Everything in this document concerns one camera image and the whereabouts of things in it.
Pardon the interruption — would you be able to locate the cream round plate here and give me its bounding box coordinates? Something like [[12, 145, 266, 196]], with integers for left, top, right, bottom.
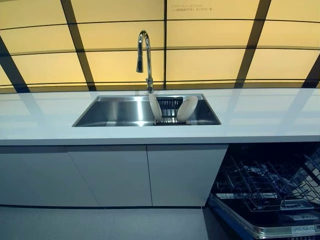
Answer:
[[177, 95, 198, 124], [148, 92, 161, 123]]

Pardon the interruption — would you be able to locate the dishwasher door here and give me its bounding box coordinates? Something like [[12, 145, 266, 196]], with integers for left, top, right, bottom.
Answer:
[[207, 192, 320, 240]]

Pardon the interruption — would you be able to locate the black roll-up drying rack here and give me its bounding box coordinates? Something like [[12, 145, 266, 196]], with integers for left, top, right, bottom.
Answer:
[[152, 96, 193, 126]]

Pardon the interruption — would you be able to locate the stainless steel sink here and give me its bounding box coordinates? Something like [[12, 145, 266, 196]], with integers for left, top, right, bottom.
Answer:
[[71, 93, 222, 128]]

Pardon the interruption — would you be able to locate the chrome gooseneck faucet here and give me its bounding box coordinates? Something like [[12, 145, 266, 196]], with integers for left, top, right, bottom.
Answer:
[[136, 29, 155, 94]]

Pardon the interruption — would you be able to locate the black wire dishwasher rack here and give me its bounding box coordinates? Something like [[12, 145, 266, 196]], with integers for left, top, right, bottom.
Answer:
[[212, 149, 320, 213]]

